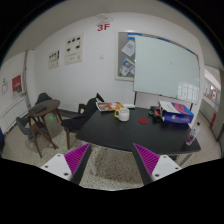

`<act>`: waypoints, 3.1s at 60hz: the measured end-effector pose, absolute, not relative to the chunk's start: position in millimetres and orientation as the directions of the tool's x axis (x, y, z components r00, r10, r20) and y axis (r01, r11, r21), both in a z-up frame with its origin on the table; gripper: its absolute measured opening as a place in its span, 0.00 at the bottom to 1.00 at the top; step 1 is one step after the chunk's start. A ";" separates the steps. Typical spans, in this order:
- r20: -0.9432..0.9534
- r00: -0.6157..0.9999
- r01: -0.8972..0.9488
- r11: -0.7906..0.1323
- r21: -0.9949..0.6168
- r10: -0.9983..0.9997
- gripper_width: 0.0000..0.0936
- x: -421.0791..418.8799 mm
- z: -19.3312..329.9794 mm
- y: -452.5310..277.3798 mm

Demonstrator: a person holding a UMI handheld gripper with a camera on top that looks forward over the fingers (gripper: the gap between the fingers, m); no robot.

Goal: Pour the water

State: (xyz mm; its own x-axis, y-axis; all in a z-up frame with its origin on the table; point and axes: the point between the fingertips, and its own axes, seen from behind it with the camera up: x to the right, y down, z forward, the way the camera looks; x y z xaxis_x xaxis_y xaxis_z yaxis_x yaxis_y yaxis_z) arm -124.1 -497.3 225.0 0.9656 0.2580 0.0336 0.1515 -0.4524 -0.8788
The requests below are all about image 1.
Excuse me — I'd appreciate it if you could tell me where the round brown wooden table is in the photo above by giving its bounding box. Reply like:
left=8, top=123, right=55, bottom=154
left=28, top=99, right=62, bottom=149

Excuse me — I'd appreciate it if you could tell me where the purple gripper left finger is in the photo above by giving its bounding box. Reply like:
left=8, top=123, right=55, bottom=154
left=42, top=143, right=92, bottom=185

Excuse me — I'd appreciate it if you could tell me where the wooden chair with black jacket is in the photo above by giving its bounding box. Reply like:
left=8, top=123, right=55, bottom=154
left=61, top=93, right=104, bottom=148

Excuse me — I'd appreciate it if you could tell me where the white wall poster small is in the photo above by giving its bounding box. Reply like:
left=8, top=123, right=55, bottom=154
left=48, top=50, right=60, bottom=69

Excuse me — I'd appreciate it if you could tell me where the white mug yellow handle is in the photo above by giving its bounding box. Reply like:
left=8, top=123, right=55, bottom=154
left=114, top=108, right=130, bottom=122

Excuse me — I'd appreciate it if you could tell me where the dark chair behind round table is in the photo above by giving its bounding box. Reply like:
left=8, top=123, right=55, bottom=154
left=36, top=93, right=51, bottom=104

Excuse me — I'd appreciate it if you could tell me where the black rectangular table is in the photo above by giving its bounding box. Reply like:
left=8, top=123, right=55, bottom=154
left=76, top=107, right=201, bottom=155

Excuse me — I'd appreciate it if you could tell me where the white wall poster large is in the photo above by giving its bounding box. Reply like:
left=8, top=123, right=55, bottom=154
left=65, top=34, right=84, bottom=65

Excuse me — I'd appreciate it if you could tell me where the white whiteboard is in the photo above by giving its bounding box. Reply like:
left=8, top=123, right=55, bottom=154
left=134, top=36, right=200, bottom=104

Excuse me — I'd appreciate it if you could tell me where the grey pin board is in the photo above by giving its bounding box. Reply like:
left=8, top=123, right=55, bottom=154
left=115, top=32, right=135, bottom=81

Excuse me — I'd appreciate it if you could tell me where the red 3F wall sign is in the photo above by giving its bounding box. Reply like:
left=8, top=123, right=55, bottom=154
left=97, top=23, right=110, bottom=32

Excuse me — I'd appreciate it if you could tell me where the clear plastic water bottle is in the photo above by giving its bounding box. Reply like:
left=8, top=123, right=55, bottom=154
left=186, top=122, right=200, bottom=146

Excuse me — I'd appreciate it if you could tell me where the red wall poster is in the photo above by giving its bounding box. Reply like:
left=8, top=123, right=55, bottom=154
left=12, top=75, right=22, bottom=96

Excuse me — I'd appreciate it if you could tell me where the colourful book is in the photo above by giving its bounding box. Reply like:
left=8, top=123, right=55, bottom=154
left=96, top=102, right=123, bottom=112

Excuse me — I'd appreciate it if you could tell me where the blue white cardboard box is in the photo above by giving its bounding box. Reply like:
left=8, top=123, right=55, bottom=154
left=159, top=101, right=194, bottom=124

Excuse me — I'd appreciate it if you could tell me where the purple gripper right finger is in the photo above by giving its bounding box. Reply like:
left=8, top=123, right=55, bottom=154
left=132, top=144, right=181, bottom=185

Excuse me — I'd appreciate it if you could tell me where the red round coaster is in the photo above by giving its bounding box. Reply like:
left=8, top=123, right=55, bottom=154
left=138, top=118, right=148, bottom=124

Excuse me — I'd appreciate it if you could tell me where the grey wooden chair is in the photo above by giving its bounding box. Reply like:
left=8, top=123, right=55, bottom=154
left=15, top=114, right=48, bottom=159

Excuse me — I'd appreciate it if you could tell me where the black red items pile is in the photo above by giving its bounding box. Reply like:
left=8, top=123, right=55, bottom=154
left=149, top=106, right=162, bottom=117

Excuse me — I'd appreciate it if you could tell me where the white flat object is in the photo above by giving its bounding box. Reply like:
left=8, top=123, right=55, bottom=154
left=123, top=104, right=135, bottom=109

